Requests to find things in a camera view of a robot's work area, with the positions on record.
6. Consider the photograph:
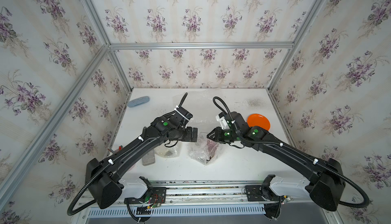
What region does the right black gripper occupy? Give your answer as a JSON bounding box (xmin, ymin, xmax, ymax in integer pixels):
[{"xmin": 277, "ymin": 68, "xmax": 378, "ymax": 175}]
[{"xmin": 206, "ymin": 127, "xmax": 242, "ymax": 143}]

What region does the bubble wrap around orange plate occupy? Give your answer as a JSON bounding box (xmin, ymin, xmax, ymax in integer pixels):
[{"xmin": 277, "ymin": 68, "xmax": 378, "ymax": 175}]
[{"xmin": 182, "ymin": 88, "xmax": 226, "ymax": 127}]

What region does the orange dinner plate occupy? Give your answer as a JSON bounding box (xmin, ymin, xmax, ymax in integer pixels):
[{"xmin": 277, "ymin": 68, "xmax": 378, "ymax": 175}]
[{"xmin": 246, "ymin": 114, "xmax": 271, "ymax": 130}]

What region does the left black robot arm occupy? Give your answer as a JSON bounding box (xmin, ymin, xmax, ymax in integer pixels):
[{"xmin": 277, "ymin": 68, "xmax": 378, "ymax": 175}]
[{"xmin": 67, "ymin": 94, "xmax": 198, "ymax": 216}]

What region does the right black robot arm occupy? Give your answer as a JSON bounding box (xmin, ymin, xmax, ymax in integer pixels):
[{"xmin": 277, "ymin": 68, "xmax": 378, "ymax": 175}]
[{"xmin": 207, "ymin": 96, "xmax": 371, "ymax": 211}]

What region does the grey flat block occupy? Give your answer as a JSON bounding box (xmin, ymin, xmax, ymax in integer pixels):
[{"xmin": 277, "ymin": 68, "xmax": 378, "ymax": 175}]
[{"xmin": 142, "ymin": 149, "xmax": 156, "ymax": 166}]

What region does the white vented panel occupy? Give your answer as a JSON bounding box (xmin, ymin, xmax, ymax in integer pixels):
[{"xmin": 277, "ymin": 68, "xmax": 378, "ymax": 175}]
[{"xmin": 88, "ymin": 204, "xmax": 266, "ymax": 219}]

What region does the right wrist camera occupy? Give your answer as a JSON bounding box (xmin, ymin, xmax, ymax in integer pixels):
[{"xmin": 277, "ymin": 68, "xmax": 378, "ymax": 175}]
[{"xmin": 216, "ymin": 112, "xmax": 236, "ymax": 130}]

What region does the aluminium front rail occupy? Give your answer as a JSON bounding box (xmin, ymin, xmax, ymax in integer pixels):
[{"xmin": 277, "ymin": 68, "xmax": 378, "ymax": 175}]
[{"xmin": 77, "ymin": 179, "xmax": 332, "ymax": 208}]

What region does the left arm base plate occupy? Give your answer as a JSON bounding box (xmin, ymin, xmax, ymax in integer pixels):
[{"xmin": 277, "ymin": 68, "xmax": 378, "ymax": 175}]
[{"xmin": 124, "ymin": 187, "xmax": 167, "ymax": 205}]

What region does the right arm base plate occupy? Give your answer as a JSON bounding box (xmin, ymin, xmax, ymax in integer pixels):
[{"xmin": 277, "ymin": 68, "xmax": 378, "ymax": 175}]
[{"xmin": 244, "ymin": 185, "xmax": 286, "ymax": 202}]

